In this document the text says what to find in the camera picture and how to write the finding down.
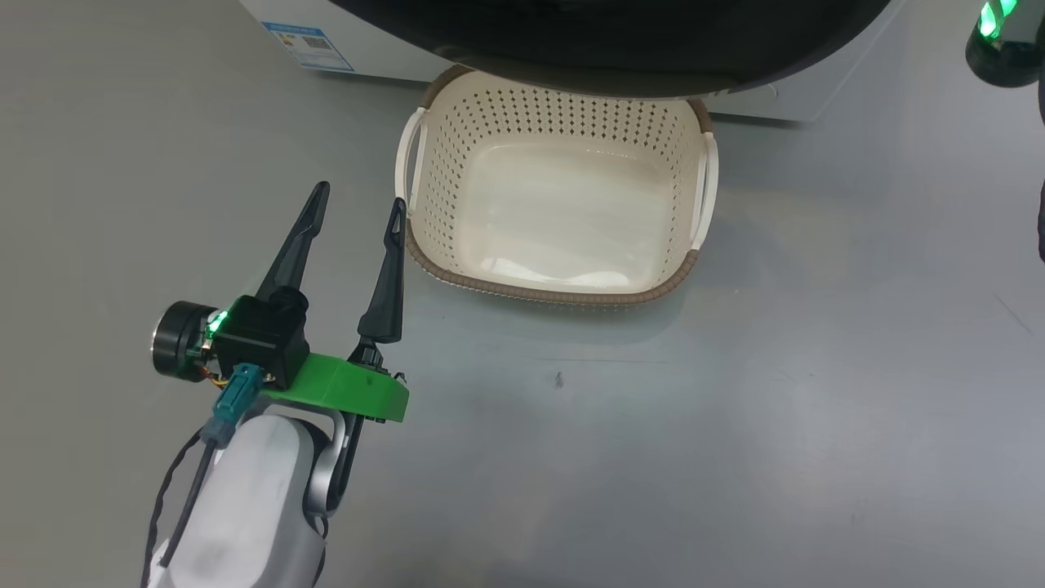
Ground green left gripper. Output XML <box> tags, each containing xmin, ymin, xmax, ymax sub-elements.
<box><xmin>256</xmin><ymin>181</ymin><xmax>410</xmax><ymax>424</ymax></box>

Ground dark round washing machine door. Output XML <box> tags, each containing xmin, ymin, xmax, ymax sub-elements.
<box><xmin>327</xmin><ymin>0</ymin><xmax>896</xmax><ymax>100</ymax></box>

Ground white washing machine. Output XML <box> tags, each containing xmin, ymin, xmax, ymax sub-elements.
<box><xmin>239</xmin><ymin>0</ymin><xmax>909</xmax><ymax>125</ymax></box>

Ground cream perforated laundry basket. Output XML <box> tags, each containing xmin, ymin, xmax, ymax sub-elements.
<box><xmin>394</xmin><ymin>65</ymin><xmax>720</xmax><ymax>310</ymax></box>

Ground black cylindrical left gripper motor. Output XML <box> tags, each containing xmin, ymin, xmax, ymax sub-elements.
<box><xmin>151</xmin><ymin>301</ymin><xmax>223</xmax><ymax>382</ymax></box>

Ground blue energy label sticker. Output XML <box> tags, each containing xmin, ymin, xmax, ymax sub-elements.
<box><xmin>262</xmin><ymin>21</ymin><xmax>357</xmax><ymax>74</ymax></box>

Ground left camera cable teal plug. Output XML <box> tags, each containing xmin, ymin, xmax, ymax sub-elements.
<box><xmin>159</xmin><ymin>365</ymin><xmax>264</xmax><ymax>568</ymax></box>

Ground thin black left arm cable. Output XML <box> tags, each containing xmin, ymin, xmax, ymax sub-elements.
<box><xmin>143</xmin><ymin>429</ymin><xmax>205</xmax><ymax>588</ymax></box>

